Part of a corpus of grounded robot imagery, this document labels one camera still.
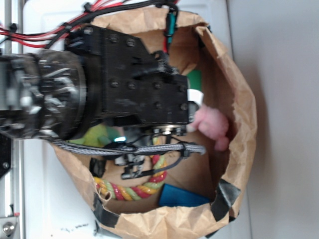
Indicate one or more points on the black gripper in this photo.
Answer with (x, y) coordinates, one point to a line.
(127, 86)

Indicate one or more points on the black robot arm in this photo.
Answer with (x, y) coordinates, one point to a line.
(43, 96)

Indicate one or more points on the green plush animal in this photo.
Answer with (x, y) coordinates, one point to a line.
(100, 136)

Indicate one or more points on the green block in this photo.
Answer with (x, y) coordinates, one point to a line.
(195, 80)

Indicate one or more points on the pink plush bunny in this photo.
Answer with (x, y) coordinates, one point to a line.
(212, 123)

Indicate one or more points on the brown paper bag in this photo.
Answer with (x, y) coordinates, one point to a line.
(220, 176)

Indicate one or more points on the blue block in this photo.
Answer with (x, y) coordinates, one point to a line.
(172, 196)

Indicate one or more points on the multicolour twisted rope toy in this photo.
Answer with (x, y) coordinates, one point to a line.
(121, 193)

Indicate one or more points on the black metal bracket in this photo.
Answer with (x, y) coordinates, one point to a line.
(5, 155)

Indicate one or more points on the aluminium frame rail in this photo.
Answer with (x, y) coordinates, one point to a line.
(12, 206)

